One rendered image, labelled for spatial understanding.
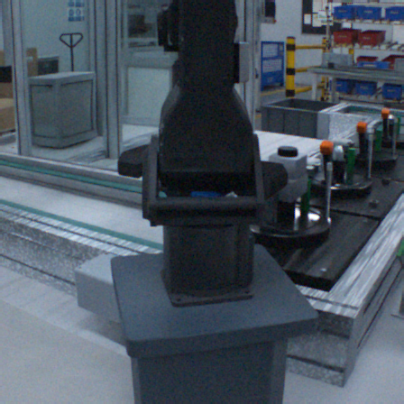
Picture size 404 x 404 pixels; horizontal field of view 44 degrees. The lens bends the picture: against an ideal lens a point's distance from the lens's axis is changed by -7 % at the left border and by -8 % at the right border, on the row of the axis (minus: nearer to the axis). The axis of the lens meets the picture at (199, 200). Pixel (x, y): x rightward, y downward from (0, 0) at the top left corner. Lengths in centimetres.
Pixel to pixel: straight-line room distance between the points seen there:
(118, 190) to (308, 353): 58
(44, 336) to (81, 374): 11
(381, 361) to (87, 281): 40
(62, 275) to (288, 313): 51
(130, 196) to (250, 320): 70
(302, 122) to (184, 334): 242
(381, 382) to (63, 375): 40
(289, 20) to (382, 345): 1157
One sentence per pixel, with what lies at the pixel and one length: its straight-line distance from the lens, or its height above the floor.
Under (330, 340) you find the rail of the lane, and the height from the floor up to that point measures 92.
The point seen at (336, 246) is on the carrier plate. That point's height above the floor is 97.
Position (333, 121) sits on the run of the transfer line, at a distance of 198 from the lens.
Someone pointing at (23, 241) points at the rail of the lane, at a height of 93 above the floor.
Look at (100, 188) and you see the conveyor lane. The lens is 112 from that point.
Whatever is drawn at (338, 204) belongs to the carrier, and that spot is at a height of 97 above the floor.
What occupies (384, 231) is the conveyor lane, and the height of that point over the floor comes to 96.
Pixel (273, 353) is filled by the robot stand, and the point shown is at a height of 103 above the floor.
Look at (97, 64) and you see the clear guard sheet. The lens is 115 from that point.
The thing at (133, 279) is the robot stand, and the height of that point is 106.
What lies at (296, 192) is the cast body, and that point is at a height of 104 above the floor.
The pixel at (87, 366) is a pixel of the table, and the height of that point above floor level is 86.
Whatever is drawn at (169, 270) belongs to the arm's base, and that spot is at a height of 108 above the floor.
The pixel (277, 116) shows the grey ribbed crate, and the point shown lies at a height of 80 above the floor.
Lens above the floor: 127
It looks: 19 degrees down
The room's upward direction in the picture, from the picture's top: straight up
